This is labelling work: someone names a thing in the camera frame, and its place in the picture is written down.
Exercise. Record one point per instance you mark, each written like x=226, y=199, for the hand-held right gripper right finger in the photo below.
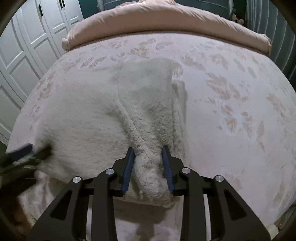
x=167, y=171

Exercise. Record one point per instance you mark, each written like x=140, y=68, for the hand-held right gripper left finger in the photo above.
x=128, y=171

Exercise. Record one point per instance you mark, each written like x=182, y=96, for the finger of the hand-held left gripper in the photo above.
x=42, y=153
x=19, y=151

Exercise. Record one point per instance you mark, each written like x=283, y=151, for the white fluffy garment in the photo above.
x=92, y=115

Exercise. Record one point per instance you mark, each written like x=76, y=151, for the white leaf-patterned blanket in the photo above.
x=231, y=92

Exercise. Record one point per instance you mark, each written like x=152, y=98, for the white panelled wardrobe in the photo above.
x=27, y=46

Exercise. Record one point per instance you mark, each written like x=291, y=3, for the pink pillow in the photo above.
x=161, y=20

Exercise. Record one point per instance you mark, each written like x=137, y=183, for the teal upholstered headboard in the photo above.
x=203, y=7

